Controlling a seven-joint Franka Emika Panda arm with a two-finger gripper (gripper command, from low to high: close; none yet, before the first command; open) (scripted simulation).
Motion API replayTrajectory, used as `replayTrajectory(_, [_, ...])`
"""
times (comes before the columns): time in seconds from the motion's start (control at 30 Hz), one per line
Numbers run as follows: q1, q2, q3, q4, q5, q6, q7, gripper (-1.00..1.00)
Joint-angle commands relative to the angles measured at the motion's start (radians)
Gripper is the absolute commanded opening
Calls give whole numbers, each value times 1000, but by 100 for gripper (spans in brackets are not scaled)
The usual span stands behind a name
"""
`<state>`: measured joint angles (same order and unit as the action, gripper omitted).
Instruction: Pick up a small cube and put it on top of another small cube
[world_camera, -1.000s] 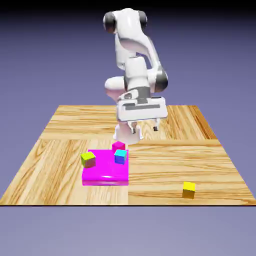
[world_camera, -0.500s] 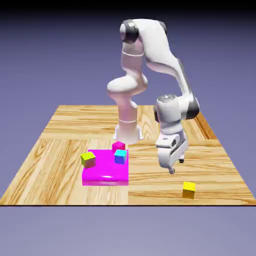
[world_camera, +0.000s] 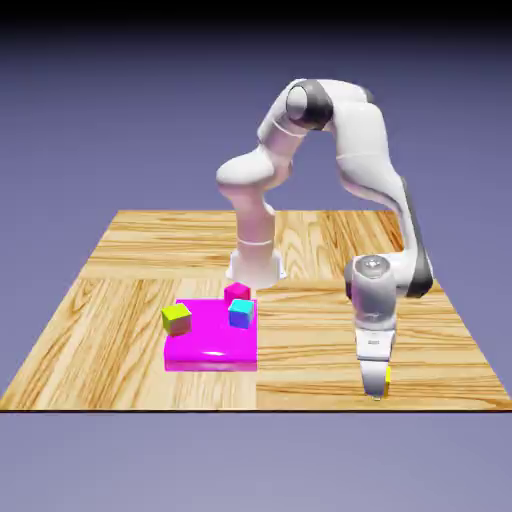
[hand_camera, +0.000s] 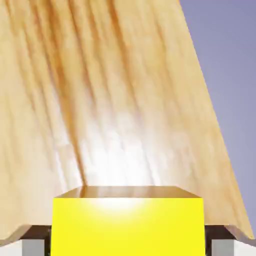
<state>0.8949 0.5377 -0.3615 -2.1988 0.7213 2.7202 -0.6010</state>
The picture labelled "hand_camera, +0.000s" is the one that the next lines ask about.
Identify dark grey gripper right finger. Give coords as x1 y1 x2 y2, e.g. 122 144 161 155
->
203 224 256 256

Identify small yellow cube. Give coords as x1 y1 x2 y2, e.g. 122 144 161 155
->
49 185 207 256

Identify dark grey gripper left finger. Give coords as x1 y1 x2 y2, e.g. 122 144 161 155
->
0 224 53 256

